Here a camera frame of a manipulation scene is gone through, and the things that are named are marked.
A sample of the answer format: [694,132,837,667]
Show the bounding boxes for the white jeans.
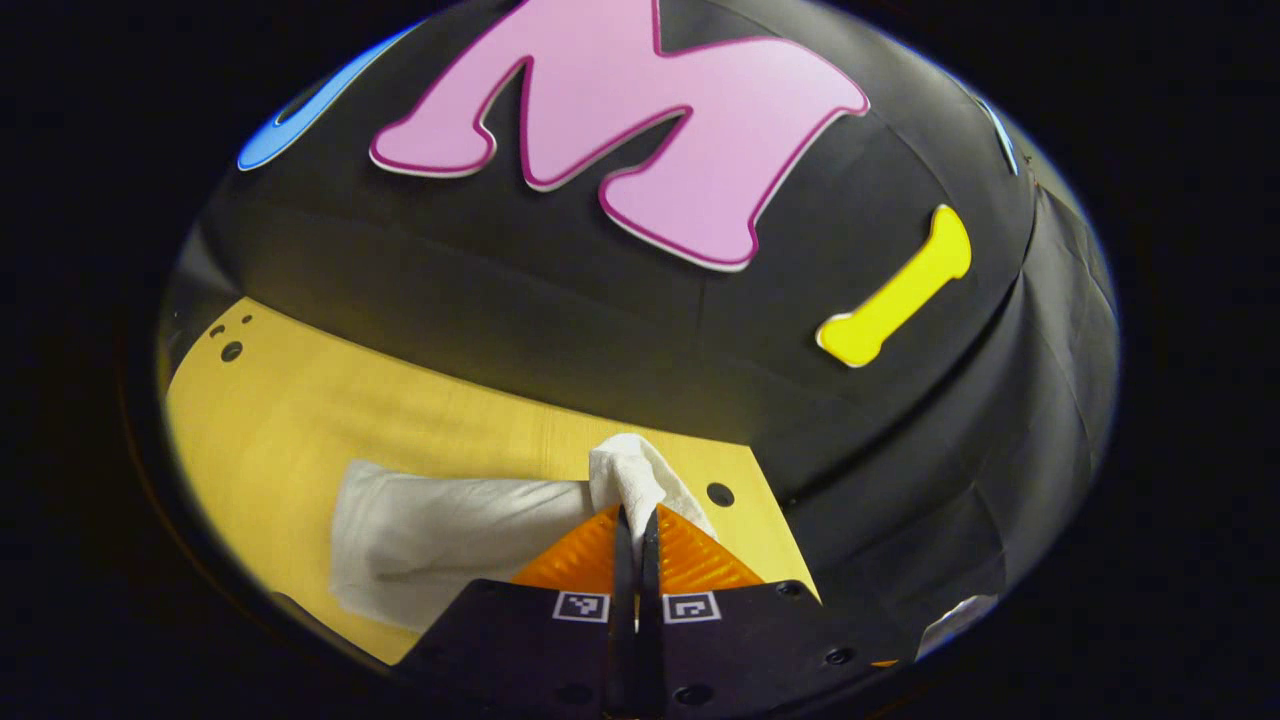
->
[330,433,719,634]

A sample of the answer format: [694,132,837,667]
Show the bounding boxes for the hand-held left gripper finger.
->
[393,502,638,718]
[637,503,918,718]

